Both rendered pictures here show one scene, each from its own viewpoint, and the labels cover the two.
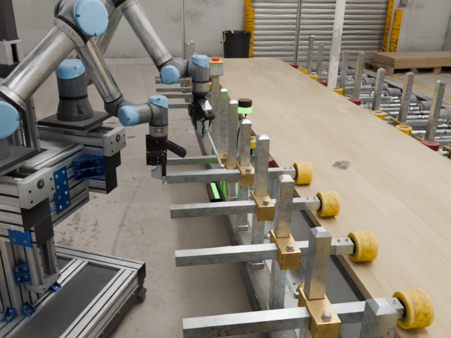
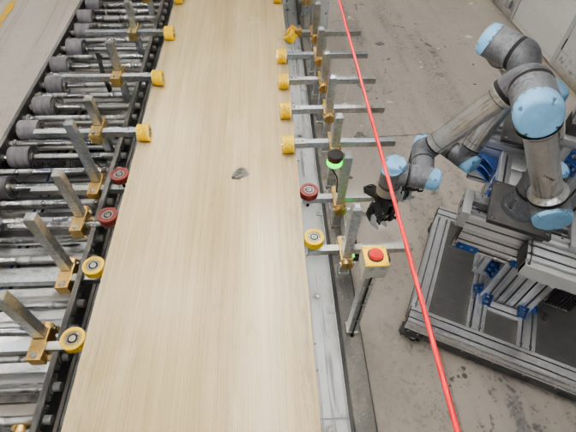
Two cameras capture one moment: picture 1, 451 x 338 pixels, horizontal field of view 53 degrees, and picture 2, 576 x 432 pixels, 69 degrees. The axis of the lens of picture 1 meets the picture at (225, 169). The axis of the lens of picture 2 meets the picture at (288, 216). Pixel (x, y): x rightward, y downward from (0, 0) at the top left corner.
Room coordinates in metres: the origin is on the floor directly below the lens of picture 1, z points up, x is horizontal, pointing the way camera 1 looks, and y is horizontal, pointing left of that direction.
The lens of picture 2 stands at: (2.97, -0.13, 2.23)
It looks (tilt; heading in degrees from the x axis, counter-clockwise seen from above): 51 degrees down; 186
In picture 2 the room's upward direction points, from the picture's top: 2 degrees clockwise
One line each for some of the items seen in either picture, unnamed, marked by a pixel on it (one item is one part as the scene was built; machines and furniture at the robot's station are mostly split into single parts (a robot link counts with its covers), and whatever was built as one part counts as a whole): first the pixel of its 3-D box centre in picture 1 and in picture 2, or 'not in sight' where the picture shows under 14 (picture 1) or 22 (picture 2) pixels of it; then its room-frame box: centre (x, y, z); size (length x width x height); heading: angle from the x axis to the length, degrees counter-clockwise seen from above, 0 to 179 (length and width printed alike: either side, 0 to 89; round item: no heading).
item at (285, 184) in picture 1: (280, 257); (322, 92); (1.04, -0.15, 0.90); 0.03 x 0.03 x 0.48; 10
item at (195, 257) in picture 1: (272, 250); (328, 80); (0.99, -0.13, 0.95); 0.50 x 0.04 x 0.04; 100
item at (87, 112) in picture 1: (74, 104); (527, 199); (1.86, 0.65, 1.09); 0.15 x 0.15 x 0.10
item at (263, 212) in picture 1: (261, 203); (327, 111); (1.26, -0.11, 0.95); 0.13 x 0.06 x 0.05; 10
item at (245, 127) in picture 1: (243, 182); (333, 156); (1.53, -0.07, 0.90); 0.03 x 0.03 x 0.48; 10
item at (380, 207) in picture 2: (199, 104); (384, 205); (1.95, 0.12, 1.08); 0.09 x 0.08 x 0.12; 30
